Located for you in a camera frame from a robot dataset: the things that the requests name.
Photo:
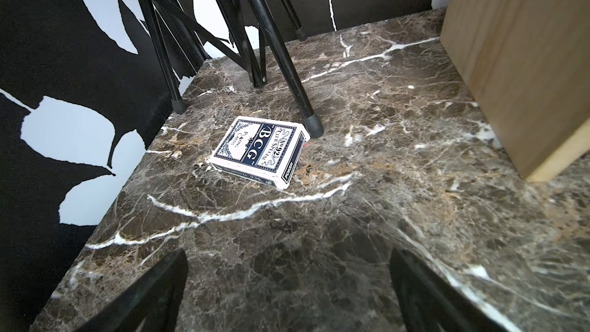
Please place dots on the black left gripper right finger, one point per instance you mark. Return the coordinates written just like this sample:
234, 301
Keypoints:
428, 303

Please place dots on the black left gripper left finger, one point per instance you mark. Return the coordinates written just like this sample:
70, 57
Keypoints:
152, 303

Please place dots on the wooden two-tier shelf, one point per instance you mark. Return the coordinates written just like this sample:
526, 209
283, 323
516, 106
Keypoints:
526, 63

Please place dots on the black music stand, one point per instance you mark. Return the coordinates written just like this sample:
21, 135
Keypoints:
251, 27

